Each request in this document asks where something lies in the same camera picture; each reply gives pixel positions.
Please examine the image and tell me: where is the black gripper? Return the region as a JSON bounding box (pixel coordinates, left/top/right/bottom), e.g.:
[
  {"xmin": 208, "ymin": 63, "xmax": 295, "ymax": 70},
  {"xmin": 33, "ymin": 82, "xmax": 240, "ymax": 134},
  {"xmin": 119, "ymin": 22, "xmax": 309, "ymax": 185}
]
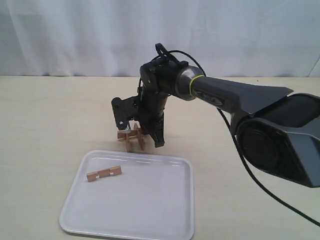
[{"xmin": 137, "ymin": 91, "xmax": 168, "ymax": 148}]

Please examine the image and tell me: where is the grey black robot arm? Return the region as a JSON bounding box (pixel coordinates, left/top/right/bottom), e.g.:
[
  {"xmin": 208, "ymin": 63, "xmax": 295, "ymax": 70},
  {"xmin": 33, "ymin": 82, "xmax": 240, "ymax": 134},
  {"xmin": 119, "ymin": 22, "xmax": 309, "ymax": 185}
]
[{"xmin": 139, "ymin": 59, "xmax": 320, "ymax": 188}]

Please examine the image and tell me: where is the white plastic tray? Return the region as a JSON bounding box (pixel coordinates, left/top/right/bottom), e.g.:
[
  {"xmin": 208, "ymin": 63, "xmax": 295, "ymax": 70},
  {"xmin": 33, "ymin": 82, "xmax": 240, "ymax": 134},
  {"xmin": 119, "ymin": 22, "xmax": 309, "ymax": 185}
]
[{"xmin": 59, "ymin": 150, "xmax": 195, "ymax": 240}]

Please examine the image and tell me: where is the white backdrop curtain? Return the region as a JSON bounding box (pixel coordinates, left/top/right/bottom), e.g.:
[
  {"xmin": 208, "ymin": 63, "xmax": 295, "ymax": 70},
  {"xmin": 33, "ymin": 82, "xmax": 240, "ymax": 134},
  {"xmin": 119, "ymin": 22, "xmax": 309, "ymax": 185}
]
[{"xmin": 0, "ymin": 0, "xmax": 320, "ymax": 77}]

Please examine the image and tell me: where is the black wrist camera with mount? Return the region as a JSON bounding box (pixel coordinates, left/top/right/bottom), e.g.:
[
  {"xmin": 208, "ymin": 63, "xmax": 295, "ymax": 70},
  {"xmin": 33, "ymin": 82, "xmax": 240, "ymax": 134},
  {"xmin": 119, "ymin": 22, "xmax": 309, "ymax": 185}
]
[{"xmin": 111, "ymin": 95, "xmax": 140, "ymax": 133}]

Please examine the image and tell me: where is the black cable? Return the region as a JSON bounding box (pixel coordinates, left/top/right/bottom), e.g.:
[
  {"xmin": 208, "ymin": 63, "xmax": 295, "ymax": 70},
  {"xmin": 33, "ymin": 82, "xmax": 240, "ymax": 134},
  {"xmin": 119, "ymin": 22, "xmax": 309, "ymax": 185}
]
[{"xmin": 136, "ymin": 42, "xmax": 320, "ymax": 223}]

